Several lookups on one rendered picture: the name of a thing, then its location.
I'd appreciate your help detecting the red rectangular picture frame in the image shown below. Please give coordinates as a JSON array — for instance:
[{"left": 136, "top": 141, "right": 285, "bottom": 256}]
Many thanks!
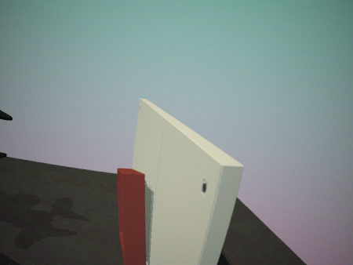
[{"left": 117, "top": 169, "right": 148, "bottom": 265}]

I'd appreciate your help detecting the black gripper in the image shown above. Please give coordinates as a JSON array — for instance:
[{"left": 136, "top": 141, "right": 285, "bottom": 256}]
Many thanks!
[{"left": 0, "top": 110, "right": 13, "bottom": 158}]

